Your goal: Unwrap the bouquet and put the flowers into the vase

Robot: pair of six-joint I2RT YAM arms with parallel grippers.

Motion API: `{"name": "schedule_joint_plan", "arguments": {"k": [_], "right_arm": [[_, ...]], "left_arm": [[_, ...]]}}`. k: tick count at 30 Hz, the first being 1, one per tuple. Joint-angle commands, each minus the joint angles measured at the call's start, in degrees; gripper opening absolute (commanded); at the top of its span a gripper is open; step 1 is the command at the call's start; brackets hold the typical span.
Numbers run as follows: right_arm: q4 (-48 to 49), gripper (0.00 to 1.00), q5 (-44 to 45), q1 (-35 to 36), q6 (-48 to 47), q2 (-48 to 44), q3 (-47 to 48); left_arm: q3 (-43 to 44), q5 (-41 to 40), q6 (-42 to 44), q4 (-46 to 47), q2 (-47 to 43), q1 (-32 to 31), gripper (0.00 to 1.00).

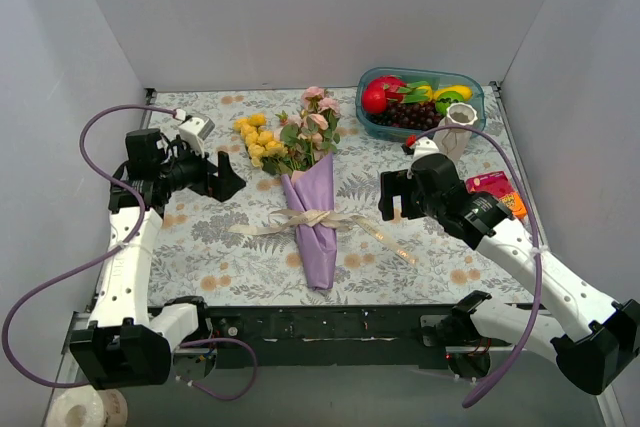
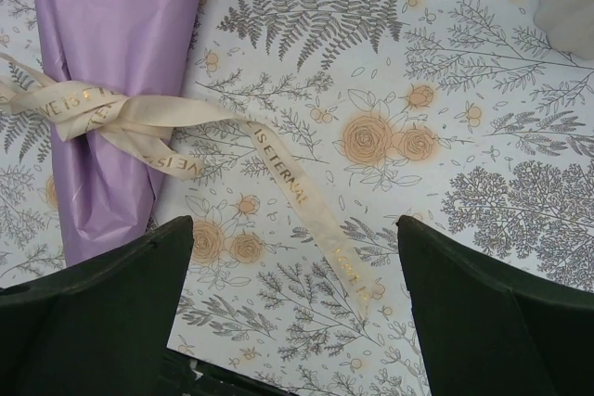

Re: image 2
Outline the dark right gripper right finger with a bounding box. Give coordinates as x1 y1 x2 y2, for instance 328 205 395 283
397 216 593 395

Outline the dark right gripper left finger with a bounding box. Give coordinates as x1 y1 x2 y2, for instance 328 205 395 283
1 216 193 395

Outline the cream printed ribbon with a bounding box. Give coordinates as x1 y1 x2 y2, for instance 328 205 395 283
1 54 377 318

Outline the purple and pink wrapping paper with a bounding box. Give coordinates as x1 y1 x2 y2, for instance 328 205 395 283
34 0 200 265

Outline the white ribbed ceramic vase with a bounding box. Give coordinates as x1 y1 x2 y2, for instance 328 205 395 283
534 0 593 60

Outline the floral patterned table mat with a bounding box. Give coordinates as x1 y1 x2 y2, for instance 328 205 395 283
1 0 593 395

